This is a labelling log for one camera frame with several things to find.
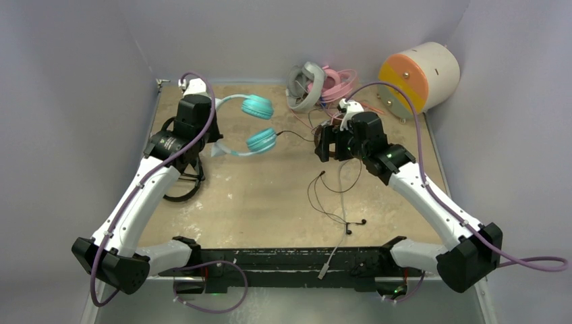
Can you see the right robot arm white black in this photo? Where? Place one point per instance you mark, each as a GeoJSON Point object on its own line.
{"type": "Point", "coordinates": [469, 249]}

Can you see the brown headphones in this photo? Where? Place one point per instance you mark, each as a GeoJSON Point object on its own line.
{"type": "Point", "coordinates": [327, 132]}

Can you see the round drawer cabinet orange yellow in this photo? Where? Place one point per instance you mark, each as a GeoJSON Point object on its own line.
{"type": "Point", "coordinates": [427, 75]}

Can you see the grey white headphones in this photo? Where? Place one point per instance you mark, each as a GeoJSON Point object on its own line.
{"type": "Point", "coordinates": [304, 86]}

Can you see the black headphones with cable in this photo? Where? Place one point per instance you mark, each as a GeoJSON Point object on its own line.
{"type": "Point", "coordinates": [188, 164]}

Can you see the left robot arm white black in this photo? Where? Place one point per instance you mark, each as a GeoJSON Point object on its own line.
{"type": "Point", "coordinates": [170, 169]}

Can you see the pink headphones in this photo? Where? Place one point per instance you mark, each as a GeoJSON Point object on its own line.
{"type": "Point", "coordinates": [337, 84]}

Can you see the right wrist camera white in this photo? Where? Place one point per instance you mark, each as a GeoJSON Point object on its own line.
{"type": "Point", "coordinates": [349, 108]}

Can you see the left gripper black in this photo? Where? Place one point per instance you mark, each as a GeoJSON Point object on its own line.
{"type": "Point", "coordinates": [214, 134]}

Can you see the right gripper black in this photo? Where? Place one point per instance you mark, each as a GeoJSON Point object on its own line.
{"type": "Point", "coordinates": [331, 134]}

